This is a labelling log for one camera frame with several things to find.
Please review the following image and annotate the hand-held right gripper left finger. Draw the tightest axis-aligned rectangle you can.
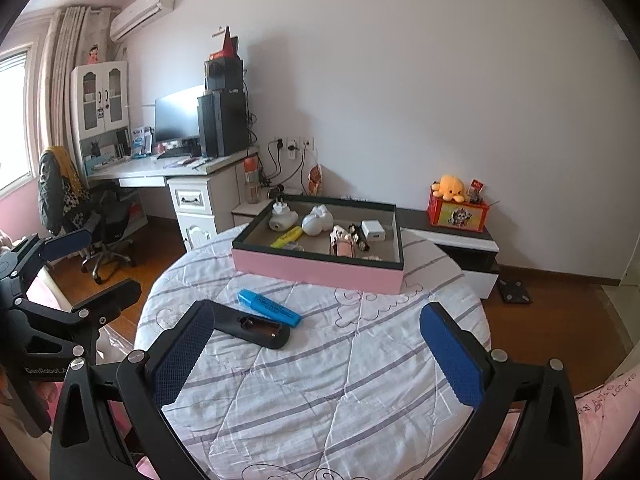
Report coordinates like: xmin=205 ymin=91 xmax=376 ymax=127
xmin=50 ymin=300 xmax=216 ymax=480

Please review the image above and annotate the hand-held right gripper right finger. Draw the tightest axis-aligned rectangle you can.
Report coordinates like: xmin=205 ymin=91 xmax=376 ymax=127
xmin=419 ymin=301 xmax=585 ymax=480

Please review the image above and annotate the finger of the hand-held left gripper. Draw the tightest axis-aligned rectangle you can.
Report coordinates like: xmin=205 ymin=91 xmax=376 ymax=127
xmin=10 ymin=227 xmax=97 ymax=287
xmin=15 ymin=280 xmax=143 ymax=333

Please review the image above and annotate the black remote control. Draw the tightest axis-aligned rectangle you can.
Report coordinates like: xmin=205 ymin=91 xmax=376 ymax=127
xmin=197 ymin=300 xmax=292 ymax=351

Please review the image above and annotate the blue highlighter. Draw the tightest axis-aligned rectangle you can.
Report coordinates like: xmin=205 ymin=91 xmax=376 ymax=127
xmin=237 ymin=288 xmax=303 ymax=327

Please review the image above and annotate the small dark toy figure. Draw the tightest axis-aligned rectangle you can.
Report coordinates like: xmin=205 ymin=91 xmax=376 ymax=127
xmin=349 ymin=222 xmax=372 ymax=252

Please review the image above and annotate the pink white block toy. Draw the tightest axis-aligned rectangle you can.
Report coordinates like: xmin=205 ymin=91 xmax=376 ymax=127
xmin=329 ymin=225 xmax=357 ymax=257

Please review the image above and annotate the pink cardboard box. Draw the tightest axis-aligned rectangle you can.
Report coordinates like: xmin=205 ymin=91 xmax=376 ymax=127
xmin=231 ymin=194 xmax=406 ymax=296

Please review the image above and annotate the yellow highlighter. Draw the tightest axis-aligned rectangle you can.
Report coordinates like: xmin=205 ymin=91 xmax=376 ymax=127
xmin=270 ymin=226 xmax=305 ymax=249

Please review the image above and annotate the white fluffy toy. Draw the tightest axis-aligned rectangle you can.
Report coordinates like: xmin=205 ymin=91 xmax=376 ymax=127
xmin=301 ymin=205 xmax=335 ymax=237

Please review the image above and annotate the black office chair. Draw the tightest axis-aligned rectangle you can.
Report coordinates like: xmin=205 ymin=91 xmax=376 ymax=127
xmin=37 ymin=145 xmax=137 ymax=285

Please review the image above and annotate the black patterned jacket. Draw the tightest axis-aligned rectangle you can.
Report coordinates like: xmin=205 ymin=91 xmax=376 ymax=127
xmin=39 ymin=146 xmax=91 ymax=236

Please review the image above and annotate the low white black cabinet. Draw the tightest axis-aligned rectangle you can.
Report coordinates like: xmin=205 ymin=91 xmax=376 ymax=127
xmin=395 ymin=206 xmax=501 ymax=301

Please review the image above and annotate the black bathroom scale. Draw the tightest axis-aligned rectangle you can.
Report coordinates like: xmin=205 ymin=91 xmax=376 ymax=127
xmin=496 ymin=279 xmax=532 ymax=305

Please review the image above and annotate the white computer desk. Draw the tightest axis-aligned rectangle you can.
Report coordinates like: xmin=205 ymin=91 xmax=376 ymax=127
xmin=85 ymin=147 xmax=261 ymax=253

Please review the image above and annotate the blue white box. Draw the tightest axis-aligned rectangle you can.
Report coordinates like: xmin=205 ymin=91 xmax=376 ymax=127
xmin=131 ymin=125 xmax=153 ymax=157

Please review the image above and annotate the window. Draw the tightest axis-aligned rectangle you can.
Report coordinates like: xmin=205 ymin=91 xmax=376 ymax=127
xmin=0 ymin=45 xmax=33 ymax=196

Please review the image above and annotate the red tin box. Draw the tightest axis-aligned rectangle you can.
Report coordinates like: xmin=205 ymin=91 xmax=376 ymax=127
xmin=426 ymin=194 xmax=491 ymax=233

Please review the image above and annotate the white hutch cabinet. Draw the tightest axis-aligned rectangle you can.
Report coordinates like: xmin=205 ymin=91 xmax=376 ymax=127
xmin=70 ymin=60 xmax=132 ymax=176

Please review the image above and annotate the black keyboard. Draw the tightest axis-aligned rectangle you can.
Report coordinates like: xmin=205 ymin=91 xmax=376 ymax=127
xmin=156 ymin=146 xmax=202 ymax=160

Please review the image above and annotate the white nightstand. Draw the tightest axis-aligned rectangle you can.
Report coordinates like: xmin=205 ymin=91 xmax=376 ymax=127
xmin=231 ymin=187 xmax=306 ymax=233

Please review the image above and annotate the beige curtain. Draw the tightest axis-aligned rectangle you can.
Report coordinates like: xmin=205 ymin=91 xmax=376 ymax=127
xmin=37 ymin=6 xmax=113 ymax=171

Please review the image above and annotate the orange octopus plush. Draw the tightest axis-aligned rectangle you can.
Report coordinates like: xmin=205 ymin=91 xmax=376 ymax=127
xmin=431 ymin=174 xmax=469 ymax=204

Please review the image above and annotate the black computer monitor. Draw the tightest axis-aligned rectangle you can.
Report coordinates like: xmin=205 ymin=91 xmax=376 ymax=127
xmin=154 ymin=84 xmax=207 ymax=145

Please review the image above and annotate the pink printed blanket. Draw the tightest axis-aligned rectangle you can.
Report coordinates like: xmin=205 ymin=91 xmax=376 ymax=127
xmin=572 ymin=365 xmax=640 ymax=480

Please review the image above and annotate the orange capped bottle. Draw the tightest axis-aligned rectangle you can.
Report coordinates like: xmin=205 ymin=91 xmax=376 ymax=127
xmin=243 ymin=156 xmax=262 ymax=204

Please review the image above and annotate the black speaker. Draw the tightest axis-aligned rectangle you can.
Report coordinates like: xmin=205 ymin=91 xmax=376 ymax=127
xmin=196 ymin=91 xmax=250 ymax=158

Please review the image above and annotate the black box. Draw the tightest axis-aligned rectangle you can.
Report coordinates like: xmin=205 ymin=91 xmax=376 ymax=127
xmin=204 ymin=57 xmax=244 ymax=93

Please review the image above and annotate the white air conditioner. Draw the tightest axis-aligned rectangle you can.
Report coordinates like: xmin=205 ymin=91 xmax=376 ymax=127
xmin=110 ymin=0 xmax=177 ymax=42

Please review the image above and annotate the red pointed item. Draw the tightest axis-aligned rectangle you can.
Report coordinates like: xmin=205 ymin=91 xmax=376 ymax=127
xmin=209 ymin=25 xmax=241 ymax=61

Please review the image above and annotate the white wall socket row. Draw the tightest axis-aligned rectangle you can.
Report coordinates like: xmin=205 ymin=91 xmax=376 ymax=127
xmin=272 ymin=135 xmax=317 ymax=159

